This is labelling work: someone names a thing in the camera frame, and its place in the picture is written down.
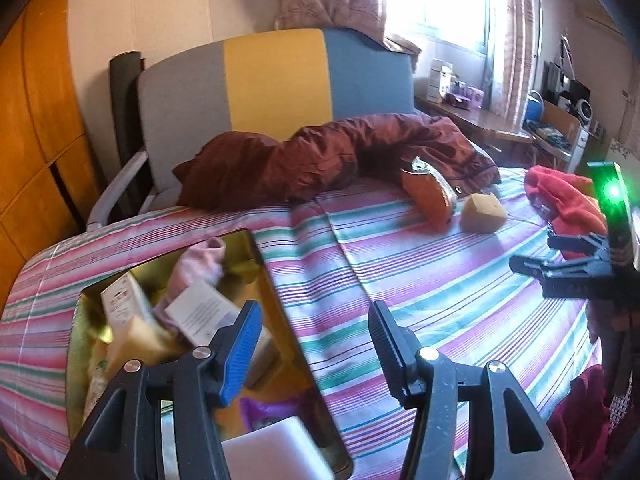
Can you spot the wooden desk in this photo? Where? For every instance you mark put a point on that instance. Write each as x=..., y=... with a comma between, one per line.
x=490, y=122

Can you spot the yellow sponge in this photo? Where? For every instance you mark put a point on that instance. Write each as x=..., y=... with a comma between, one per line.
x=145, y=347
x=482, y=212

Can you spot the pink sock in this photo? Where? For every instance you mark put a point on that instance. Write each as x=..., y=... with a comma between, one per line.
x=192, y=270

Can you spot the maroon duvet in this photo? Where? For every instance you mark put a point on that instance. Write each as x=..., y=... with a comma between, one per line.
x=300, y=160

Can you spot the bright window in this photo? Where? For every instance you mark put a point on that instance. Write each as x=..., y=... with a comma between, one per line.
x=435, y=0

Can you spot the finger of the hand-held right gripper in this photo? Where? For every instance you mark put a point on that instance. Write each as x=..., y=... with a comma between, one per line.
x=560, y=276
x=575, y=246

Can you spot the orange snack packet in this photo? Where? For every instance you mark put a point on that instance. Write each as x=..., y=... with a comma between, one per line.
x=427, y=200

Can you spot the black speaker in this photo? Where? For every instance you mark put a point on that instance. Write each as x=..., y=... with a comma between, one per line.
x=575, y=91

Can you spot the gold metal tray box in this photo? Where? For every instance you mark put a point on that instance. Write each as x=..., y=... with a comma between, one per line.
x=280, y=280

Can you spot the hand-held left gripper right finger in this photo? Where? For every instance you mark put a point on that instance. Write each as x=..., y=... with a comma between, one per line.
x=392, y=355

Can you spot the white sponge block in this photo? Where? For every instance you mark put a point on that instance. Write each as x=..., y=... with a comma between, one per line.
x=275, y=452

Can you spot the purple wrapper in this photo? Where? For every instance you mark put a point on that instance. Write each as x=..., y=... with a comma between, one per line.
x=270, y=412

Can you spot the purple box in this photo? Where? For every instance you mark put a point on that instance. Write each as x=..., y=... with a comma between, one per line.
x=467, y=96

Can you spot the striped bed sheet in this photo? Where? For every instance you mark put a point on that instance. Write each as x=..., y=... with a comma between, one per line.
x=400, y=280

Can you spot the wooden wardrobe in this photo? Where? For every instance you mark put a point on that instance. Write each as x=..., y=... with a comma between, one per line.
x=35, y=125

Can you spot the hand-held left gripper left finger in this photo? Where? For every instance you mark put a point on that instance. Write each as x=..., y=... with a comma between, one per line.
x=242, y=355

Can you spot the grey yellow blue headboard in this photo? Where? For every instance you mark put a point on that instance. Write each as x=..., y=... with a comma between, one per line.
x=270, y=80

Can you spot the red sweater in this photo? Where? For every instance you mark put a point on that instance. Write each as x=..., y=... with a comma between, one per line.
x=565, y=195

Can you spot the beige cardboard box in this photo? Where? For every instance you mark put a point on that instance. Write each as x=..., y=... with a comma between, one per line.
x=562, y=130

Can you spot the white bed side rail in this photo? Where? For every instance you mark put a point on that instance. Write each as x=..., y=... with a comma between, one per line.
x=117, y=192

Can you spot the black white patterned cloth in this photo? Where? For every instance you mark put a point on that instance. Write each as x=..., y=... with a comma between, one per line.
x=619, y=407

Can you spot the white boxes stack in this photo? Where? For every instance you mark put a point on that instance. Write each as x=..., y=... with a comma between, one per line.
x=440, y=80

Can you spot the black upright board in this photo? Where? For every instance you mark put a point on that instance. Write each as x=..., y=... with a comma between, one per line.
x=125, y=120

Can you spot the maroon garment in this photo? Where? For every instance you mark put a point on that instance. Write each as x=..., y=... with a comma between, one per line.
x=580, y=425

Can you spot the tan box with hand print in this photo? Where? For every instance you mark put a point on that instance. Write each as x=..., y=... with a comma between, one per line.
x=200, y=310

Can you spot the person's right hand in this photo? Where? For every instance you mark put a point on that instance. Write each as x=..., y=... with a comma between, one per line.
x=600, y=322

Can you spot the silver radio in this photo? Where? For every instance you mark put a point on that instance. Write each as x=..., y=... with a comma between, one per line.
x=585, y=111

